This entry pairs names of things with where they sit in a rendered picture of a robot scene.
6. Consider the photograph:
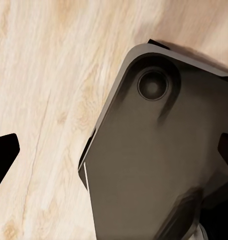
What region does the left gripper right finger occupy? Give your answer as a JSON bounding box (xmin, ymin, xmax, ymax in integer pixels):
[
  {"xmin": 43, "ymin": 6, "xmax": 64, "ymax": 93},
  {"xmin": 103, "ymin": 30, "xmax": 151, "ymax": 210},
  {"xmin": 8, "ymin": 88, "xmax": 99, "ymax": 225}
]
[{"xmin": 218, "ymin": 133, "xmax": 228, "ymax": 165}]

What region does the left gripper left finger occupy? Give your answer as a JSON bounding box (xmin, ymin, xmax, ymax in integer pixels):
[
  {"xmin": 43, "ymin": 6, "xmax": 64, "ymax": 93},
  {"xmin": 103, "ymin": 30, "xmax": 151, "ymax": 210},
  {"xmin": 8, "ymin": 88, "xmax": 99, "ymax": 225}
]
[{"xmin": 0, "ymin": 133, "xmax": 20, "ymax": 184}]

